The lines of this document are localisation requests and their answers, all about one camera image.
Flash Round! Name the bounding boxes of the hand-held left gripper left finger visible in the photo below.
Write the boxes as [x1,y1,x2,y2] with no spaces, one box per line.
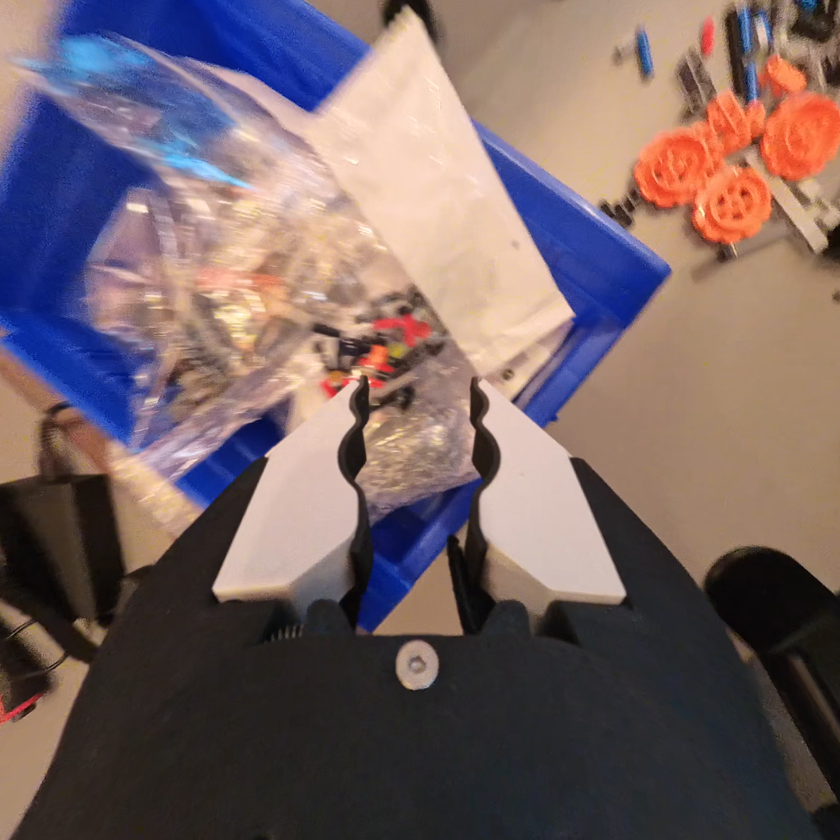
[213,377,375,631]

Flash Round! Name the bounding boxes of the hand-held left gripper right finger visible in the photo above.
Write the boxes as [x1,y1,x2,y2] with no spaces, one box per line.
[446,377,627,632]

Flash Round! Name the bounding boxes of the blue storage bin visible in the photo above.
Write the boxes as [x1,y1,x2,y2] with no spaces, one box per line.
[0,0,672,632]

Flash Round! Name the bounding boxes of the pile of small building pieces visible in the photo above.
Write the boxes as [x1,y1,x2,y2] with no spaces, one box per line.
[610,0,840,112]

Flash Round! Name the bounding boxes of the black chair armrest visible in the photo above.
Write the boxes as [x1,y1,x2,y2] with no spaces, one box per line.
[703,546,840,828]

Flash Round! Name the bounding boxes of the clear plastic bag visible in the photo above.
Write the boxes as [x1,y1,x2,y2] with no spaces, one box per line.
[10,33,483,522]

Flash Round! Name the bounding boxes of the black double connector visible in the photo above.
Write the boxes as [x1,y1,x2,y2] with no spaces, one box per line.
[598,187,639,227]

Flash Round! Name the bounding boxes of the group of orange gear wheels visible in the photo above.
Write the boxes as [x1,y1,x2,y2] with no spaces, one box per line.
[633,56,840,245]

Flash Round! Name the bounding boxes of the grey flat strip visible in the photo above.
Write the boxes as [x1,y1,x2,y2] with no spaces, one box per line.
[745,151,833,256]

